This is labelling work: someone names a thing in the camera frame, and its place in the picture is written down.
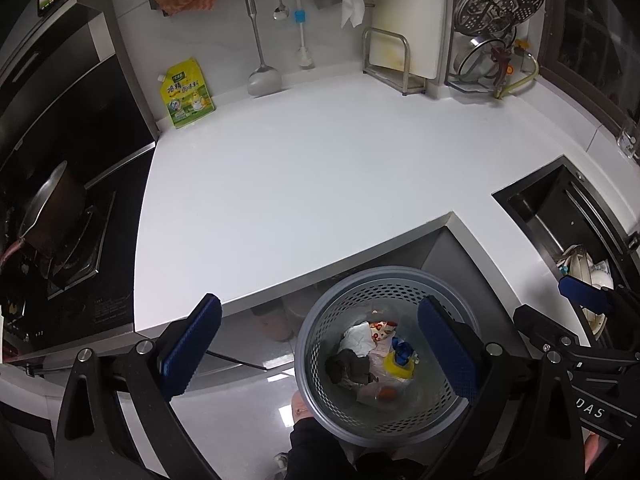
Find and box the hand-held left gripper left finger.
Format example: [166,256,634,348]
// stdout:
[54,292,223,480]

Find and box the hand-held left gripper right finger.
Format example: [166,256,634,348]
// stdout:
[417,295,586,480]

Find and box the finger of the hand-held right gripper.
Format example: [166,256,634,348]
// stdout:
[558,275,640,346]
[513,304,573,361]

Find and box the blue plastic strap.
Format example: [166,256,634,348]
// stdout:
[391,337,416,366]

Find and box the yellow plastic ring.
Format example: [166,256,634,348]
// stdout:
[382,352,418,378]

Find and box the clear plastic bag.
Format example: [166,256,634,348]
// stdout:
[355,350,416,406]

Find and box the white tissue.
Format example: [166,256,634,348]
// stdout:
[337,322,376,356]

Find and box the black cloth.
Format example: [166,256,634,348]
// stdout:
[325,349,373,388]

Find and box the grey perforated plastic basket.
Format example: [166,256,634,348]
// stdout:
[295,266,483,448]

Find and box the person's right hand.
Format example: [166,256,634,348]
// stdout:
[584,432,608,476]

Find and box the white bowl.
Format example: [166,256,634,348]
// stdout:
[587,260,613,291]

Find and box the black sink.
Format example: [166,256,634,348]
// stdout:
[491,155,640,351]

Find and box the black gas stove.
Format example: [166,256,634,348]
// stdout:
[0,190,151,361]

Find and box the brown cooking pot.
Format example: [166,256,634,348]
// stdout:
[0,160,88,273]

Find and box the yellow seasoning pouch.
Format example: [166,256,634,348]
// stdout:
[159,58,216,129]

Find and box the brown gas valve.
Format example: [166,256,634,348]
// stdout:
[490,40,531,86]

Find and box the dark window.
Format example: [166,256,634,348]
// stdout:
[542,0,640,136]

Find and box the black range hood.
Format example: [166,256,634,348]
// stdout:
[0,0,157,186]

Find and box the steel spatula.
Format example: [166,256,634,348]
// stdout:
[242,0,282,98]

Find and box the steel cutting board rack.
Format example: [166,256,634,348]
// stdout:
[362,27,428,97]

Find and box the perforated steel steamer plate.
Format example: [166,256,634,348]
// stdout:
[452,0,547,36]

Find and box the white cutting board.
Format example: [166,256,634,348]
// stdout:
[370,0,448,81]

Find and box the white brush with blue band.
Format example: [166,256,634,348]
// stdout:
[292,0,316,69]

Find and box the yellow hose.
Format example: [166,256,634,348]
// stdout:
[494,52,541,100]

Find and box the wire lid rack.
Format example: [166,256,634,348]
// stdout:
[444,0,541,93]

